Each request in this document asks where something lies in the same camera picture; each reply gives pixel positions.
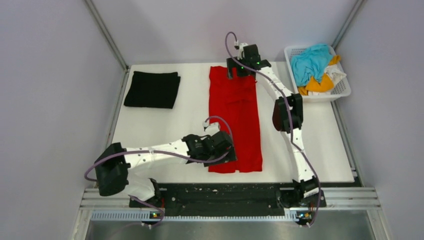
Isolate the red t shirt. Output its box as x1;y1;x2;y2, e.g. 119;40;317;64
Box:
208;66;263;174

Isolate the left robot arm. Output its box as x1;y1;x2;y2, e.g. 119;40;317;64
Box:
92;130;237;207

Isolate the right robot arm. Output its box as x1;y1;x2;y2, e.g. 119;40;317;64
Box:
226;41;323;209

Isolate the light blue t shirt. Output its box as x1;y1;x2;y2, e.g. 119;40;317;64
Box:
290;43;333;87

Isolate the orange t shirt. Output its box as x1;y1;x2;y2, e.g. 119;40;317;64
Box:
297;55;347;96

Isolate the white plastic laundry basket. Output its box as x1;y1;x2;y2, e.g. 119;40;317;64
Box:
284;45;351;103

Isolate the folded black t shirt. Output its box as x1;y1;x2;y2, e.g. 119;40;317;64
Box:
123;71;181;109

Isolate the white t shirt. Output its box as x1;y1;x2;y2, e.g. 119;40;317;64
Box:
305;64;347;96

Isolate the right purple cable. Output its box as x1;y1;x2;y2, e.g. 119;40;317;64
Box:
224;31;322;228

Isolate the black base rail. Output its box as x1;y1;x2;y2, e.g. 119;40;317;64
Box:
147;183;327;217

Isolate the aluminium frame rail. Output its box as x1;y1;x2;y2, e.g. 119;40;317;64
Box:
79;187;381;222

